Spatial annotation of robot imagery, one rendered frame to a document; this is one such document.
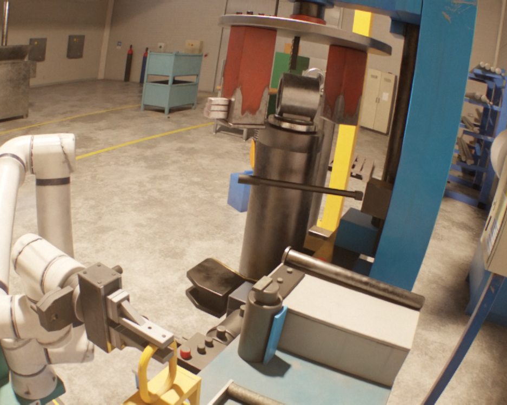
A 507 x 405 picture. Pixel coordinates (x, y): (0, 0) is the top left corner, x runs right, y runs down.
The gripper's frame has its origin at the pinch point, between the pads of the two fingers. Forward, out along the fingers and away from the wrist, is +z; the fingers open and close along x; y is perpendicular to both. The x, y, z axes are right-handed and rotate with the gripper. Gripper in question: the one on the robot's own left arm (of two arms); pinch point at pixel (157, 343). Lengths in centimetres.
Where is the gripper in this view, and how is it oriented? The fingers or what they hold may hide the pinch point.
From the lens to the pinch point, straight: 55.2
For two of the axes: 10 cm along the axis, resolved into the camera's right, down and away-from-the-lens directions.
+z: 8.7, 2.9, -4.0
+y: 4.8, -2.8, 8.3
